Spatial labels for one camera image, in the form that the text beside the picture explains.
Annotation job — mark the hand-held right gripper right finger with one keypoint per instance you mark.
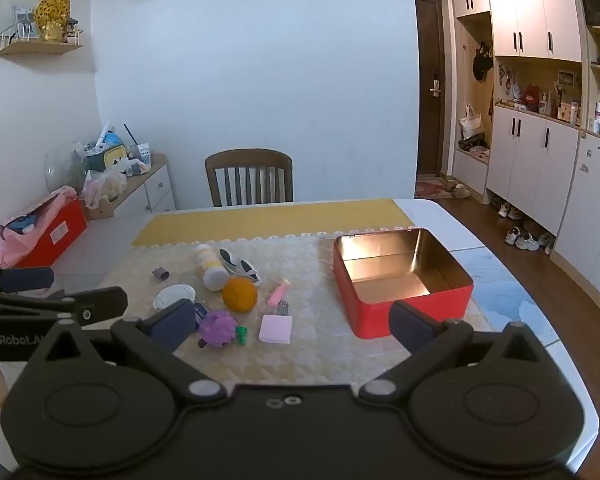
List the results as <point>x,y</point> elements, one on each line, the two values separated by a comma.
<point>410,327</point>

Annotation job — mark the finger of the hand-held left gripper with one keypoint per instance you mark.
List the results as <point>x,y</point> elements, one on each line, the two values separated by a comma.
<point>27,279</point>
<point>100,302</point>

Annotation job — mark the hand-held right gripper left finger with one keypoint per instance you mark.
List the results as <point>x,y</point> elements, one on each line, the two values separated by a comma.
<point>175,322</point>

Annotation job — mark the round white-lidded tin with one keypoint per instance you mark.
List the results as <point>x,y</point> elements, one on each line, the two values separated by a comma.
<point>172,295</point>

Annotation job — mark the purple spiky ball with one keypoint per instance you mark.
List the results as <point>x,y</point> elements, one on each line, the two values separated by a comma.
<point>219,327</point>

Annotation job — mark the red tin box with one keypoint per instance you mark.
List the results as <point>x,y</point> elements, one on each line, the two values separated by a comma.
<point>365,317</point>

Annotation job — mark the small green toy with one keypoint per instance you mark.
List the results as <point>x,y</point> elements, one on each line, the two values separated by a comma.
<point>241,335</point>

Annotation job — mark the orange ball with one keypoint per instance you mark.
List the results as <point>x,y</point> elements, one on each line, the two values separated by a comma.
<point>240,295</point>

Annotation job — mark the pink sponge block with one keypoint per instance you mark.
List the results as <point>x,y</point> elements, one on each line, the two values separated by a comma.
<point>276,329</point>

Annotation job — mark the pink tube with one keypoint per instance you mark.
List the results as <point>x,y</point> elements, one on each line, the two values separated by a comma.
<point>278,293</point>

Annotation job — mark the silver lighter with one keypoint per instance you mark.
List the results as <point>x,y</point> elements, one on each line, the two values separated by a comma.
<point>282,308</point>

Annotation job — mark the small blue packet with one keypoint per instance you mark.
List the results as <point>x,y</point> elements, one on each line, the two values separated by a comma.
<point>201,310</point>

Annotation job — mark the small grey cap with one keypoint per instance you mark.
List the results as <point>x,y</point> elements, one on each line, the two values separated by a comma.
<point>160,273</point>

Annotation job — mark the red storage box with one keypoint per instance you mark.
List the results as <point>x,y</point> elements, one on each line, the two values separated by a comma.
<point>55,232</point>

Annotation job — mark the white bottle with yellow label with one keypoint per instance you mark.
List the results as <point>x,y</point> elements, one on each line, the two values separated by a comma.
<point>207,262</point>

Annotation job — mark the cream lace tablecloth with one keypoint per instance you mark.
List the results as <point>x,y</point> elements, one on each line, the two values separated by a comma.
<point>305,360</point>

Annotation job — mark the clear plastic bag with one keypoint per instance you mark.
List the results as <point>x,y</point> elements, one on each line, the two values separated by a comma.
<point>102,187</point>

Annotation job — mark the white drawer cabinet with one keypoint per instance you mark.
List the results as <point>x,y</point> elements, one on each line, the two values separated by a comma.
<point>155,190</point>

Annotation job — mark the white sneaker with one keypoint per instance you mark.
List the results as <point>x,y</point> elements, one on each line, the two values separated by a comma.
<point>512,236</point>
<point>528,242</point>

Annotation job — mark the patterned doormat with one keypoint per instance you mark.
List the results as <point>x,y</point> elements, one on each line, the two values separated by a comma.
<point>430,187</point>

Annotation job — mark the beige slippers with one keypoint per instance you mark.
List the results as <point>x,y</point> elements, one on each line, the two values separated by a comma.
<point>461,192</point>

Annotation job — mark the yellow table runner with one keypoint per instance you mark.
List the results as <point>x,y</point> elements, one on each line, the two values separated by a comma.
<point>280,217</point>

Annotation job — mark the blue and yellow cartoon bag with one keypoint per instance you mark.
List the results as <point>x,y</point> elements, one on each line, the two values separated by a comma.
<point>107,152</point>

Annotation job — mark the pair of grey shoes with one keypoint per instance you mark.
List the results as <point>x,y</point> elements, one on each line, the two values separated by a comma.
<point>509,211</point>

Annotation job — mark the white bench cabinet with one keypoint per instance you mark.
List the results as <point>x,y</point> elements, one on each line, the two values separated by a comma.
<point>470,172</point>

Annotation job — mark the wooden chair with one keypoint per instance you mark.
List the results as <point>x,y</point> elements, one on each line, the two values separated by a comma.
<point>250,160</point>

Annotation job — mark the white lower cabinet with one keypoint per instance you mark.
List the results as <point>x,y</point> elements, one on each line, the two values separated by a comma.
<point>530,170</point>

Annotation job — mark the white tote bag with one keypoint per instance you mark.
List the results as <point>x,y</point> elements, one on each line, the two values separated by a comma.
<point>471,124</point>

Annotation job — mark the white cabinet with stickers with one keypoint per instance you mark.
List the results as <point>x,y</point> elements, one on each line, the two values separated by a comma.
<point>595,210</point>

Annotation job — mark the silver door lock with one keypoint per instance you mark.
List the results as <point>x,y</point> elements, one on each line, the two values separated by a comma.
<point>435,84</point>

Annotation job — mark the red bag on counter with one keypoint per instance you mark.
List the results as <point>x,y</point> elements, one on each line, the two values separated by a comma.
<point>531,97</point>

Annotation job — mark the golden ornament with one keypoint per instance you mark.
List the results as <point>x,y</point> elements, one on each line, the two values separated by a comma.
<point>52,12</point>

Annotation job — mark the black hanging bag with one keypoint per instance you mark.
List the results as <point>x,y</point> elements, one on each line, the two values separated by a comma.
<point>482,65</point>

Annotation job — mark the white lotion bottle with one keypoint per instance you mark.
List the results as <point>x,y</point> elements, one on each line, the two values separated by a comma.
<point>598,119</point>

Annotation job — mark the dark wooden door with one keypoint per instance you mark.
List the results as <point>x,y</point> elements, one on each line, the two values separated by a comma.
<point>430,35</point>

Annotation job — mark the white upper cabinets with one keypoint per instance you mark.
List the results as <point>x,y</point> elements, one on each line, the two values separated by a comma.
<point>530,5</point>

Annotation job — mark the wooden wall shelf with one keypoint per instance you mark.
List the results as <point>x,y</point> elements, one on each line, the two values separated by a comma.
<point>40,47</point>

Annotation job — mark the small photo frame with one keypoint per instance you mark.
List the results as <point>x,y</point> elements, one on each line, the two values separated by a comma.
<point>24,22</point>

